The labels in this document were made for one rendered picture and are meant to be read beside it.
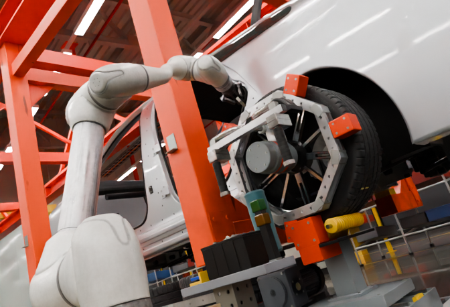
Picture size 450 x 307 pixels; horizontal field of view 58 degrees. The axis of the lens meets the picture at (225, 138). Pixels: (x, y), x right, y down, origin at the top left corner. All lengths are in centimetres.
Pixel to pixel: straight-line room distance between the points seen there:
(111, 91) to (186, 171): 81
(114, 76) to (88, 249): 57
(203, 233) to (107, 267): 103
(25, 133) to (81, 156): 260
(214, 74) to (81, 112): 62
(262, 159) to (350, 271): 59
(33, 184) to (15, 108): 70
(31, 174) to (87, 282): 283
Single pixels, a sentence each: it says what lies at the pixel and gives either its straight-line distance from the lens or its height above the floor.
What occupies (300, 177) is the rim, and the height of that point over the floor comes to 75.
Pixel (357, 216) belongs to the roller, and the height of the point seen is 52.
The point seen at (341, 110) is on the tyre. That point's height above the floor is 93.
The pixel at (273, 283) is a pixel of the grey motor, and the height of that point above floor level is 36.
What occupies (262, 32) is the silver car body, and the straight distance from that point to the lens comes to 251.
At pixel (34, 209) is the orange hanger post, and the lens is 368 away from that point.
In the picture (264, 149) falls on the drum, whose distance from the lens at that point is 163.
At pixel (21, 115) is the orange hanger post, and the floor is 222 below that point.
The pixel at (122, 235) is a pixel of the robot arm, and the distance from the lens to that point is 100.
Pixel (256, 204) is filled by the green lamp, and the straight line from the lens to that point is 142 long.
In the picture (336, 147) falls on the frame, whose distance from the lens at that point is 163.
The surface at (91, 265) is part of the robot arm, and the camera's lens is 98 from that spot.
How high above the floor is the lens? 46
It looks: 18 degrees up
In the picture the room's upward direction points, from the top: 17 degrees counter-clockwise
